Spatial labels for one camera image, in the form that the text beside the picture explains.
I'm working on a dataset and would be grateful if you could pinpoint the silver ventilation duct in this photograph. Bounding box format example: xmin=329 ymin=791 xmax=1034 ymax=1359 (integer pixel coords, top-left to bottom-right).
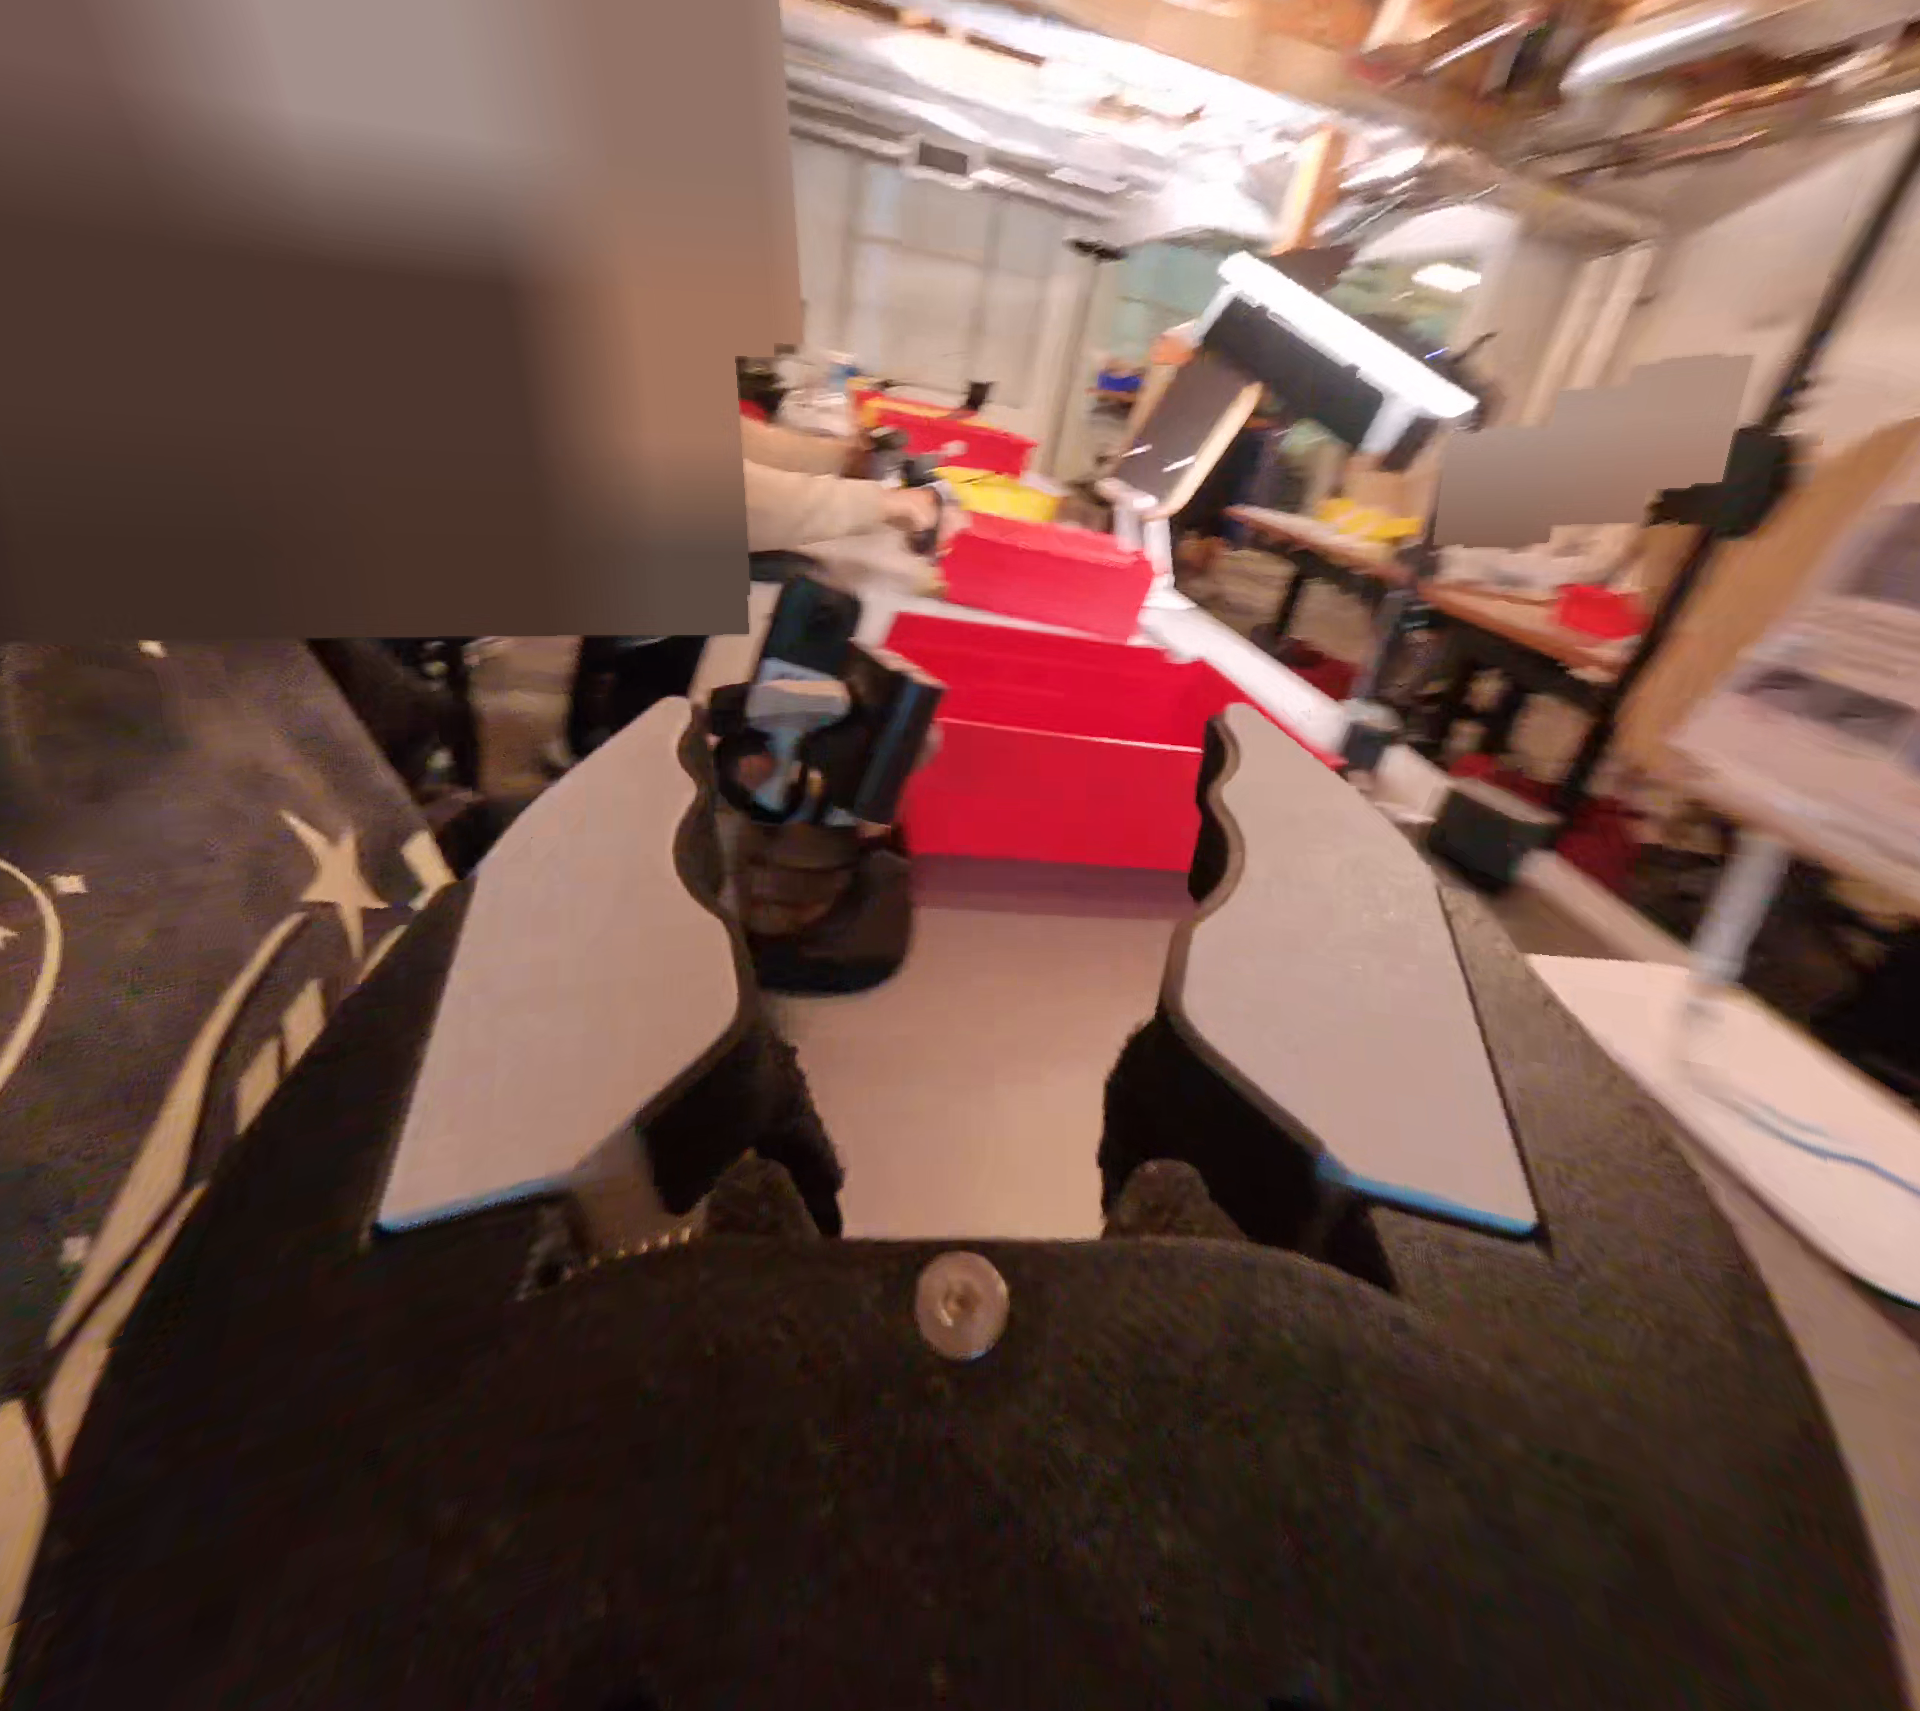
xmin=1560 ymin=2 xmax=1777 ymax=96

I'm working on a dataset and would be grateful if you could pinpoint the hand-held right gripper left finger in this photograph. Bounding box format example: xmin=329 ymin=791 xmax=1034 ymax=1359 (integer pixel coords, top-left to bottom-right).
xmin=372 ymin=695 xmax=843 ymax=1255

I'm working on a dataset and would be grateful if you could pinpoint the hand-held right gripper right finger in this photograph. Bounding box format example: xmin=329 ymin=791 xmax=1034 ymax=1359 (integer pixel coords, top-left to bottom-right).
xmin=1099 ymin=703 xmax=1544 ymax=1239

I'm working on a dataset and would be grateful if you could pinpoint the black and white light bar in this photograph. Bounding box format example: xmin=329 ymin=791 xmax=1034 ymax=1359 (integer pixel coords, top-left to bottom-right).
xmin=1201 ymin=253 xmax=1485 ymax=471

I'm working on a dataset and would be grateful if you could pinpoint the person's left hand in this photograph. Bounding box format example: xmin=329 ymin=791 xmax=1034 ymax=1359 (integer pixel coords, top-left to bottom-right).
xmin=735 ymin=817 xmax=881 ymax=947

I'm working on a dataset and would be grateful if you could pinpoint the yellow plastic bin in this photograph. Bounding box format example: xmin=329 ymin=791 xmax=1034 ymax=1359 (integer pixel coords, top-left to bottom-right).
xmin=937 ymin=465 xmax=1061 ymax=523

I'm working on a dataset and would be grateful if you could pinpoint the wooden background desk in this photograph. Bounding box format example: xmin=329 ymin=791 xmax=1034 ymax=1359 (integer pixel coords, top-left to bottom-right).
xmin=1222 ymin=503 xmax=1668 ymax=693

